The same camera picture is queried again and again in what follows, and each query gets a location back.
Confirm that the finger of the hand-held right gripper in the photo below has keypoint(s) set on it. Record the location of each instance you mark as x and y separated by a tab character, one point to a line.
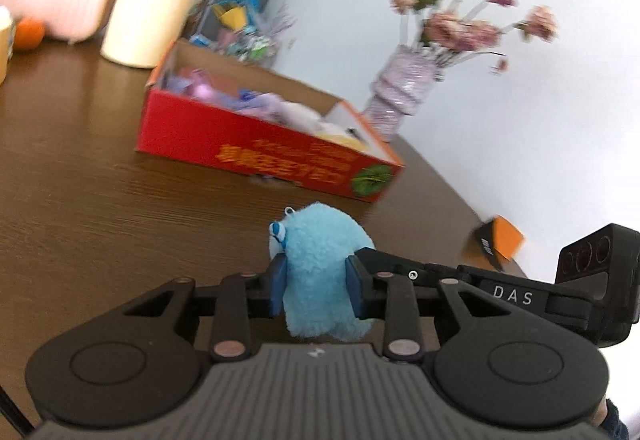
400	262

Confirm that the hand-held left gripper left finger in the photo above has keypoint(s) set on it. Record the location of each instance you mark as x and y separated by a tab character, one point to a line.
277	285

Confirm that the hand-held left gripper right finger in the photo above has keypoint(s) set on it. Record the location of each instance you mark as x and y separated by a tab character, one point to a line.
352	290

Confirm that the light blue plush toy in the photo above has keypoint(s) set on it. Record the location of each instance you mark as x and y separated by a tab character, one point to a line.
320	270

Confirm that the red cardboard box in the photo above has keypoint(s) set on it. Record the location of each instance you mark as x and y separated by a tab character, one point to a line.
260	145

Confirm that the yellow white plush toy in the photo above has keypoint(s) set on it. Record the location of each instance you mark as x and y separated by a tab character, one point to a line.
340	134

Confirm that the lilac plush toy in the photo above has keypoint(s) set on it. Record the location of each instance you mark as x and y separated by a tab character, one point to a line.
262	104

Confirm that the pink purple cloth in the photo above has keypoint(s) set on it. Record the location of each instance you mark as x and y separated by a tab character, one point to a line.
202	88

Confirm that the person's right forearm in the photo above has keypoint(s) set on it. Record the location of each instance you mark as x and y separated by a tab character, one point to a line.
612	420

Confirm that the orange black small box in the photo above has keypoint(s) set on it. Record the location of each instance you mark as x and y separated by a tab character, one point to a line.
505	240

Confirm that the lilac glitter vase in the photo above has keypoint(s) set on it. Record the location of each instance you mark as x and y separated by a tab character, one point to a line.
400	90

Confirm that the pink artificial flower bouquet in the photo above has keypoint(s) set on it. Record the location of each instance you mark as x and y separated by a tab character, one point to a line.
460	30

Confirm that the orange fruit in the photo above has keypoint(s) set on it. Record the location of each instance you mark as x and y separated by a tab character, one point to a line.
29	34

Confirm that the yellow mug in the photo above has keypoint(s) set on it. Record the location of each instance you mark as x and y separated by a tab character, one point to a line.
4	45

